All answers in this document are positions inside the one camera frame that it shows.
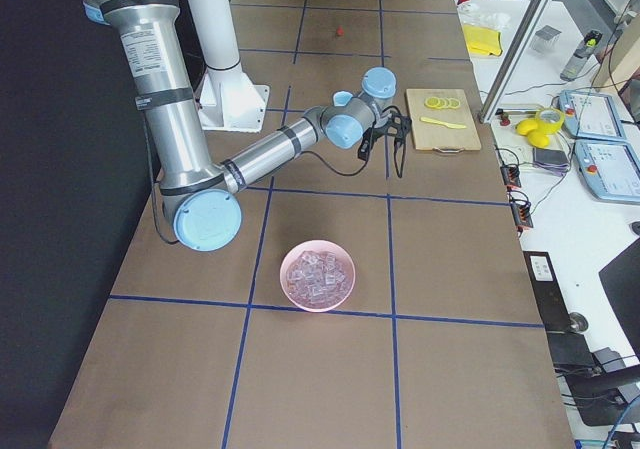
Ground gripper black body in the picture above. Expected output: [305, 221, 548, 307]
[369, 108, 411, 142]

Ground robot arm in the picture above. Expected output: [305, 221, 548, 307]
[84, 0, 411, 251]

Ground light blue cup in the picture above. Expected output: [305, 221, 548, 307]
[332, 91, 353, 107]

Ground clear ice cubes pile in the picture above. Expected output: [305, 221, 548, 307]
[285, 251, 351, 309]

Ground lemon slices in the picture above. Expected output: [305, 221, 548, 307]
[424, 97, 461, 110]

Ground wooden cutting board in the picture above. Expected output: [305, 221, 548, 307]
[405, 88, 482, 153]

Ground yellow plastic knife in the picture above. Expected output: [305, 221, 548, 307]
[420, 117, 467, 130]

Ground yellow cloth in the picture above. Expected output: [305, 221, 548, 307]
[462, 24, 503, 56]

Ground yellow lemon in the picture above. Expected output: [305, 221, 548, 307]
[526, 130, 550, 149]
[516, 119, 538, 136]

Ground clear plastic bag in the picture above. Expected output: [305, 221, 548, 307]
[457, 1, 511, 31]

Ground pink bowl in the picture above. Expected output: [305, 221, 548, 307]
[280, 240, 356, 312]

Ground yellow tape roll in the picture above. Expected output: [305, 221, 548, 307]
[535, 107, 565, 135]

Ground purple dark wallet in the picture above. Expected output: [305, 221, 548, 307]
[532, 147, 570, 175]

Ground upper teach pendant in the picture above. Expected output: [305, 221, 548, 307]
[558, 90, 627, 142]

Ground teach pendant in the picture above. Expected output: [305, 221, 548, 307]
[558, 90, 627, 142]
[574, 139, 639, 204]

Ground lower teach pendant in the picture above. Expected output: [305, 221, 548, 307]
[574, 139, 639, 204]

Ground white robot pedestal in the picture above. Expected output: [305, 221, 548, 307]
[188, 0, 270, 133]

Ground aluminium frame post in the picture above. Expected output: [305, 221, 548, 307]
[478, 0, 552, 123]

